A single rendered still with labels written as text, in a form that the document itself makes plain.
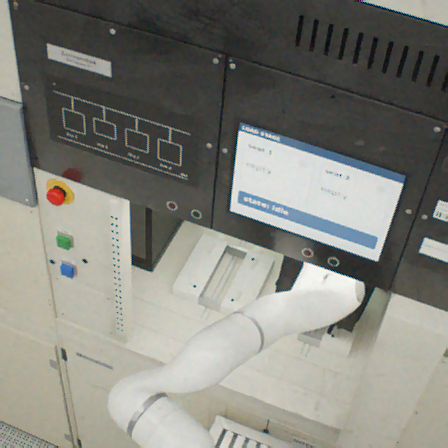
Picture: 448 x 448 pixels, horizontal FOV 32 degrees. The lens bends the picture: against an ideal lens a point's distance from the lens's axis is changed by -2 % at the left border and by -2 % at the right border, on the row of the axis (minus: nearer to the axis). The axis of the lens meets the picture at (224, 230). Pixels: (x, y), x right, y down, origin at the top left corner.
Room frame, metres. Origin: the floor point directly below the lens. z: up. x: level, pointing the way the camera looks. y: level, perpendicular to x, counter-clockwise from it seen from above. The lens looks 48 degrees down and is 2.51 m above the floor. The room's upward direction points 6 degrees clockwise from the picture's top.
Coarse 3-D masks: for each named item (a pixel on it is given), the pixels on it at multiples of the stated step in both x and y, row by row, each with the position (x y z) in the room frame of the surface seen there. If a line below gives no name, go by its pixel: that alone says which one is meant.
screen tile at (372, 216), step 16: (320, 176) 0.94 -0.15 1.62; (336, 176) 0.93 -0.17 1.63; (352, 176) 0.92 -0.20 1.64; (352, 192) 0.92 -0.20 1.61; (368, 192) 0.91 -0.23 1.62; (320, 208) 0.93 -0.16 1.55; (336, 208) 0.92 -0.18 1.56; (352, 208) 0.92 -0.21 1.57; (368, 208) 0.91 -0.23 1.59; (384, 208) 0.90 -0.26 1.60; (368, 224) 0.91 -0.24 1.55
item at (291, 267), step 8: (288, 256) 1.18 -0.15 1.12; (288, 264) 1.18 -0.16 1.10; (296, 264) 1.17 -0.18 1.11; (280, 272) 1.18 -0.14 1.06; (288, 272) 1.18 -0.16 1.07; (296, 272) 1.17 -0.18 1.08; (280, 280) 1.18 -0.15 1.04; (288, 280) 1.17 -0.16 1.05; (280, 288) 1.17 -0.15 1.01; (288, 288) 1.17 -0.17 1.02; (368, 288) 1.11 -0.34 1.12; (368, 296) 1.17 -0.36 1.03; (360, 304) 1.10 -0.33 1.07; (352, 312) 1.10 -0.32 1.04; (360, 312) 1.12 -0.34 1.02; (344, 320) 1.11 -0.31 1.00; (352, 320) 1.10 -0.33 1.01; (344, 328) 1.10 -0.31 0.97; (352, 328) 1.10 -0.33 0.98
